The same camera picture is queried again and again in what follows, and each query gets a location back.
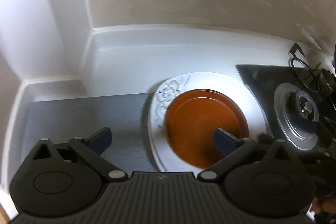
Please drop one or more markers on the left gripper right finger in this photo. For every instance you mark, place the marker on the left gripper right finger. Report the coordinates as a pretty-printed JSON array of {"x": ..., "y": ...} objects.
[{"x": 234, "y": 151}]

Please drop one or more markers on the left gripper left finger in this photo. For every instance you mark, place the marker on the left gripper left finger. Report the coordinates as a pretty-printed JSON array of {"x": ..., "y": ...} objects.
[{"x": 90, "y": 150}]

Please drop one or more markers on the brown round plate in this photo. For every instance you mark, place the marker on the brown round plate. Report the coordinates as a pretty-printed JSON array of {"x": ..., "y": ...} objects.
[{"x": 191, "y": 120}]

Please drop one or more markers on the white embossed square plate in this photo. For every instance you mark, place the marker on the white embossed square plate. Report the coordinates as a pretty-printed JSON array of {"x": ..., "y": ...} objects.
[{"x": 164, "y": 156}]

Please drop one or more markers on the person's right hand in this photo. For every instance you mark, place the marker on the person's right hand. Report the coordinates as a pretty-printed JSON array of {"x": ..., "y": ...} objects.
[{"x": 324, "y": 204}]

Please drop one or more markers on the silver gas burner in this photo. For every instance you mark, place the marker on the silver gas burner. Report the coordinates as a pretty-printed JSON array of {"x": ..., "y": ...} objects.
[{"x": 297, "y": 115}]

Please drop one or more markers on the black glass gas stove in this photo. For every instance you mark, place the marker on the black glass gas stove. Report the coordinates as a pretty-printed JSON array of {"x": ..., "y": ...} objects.
[{"x": 263, "y": 80}]

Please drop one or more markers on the black pan support grate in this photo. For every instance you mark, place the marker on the black pan support grate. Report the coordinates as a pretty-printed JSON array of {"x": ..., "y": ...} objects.
[{"x": 314, "y": 79}]

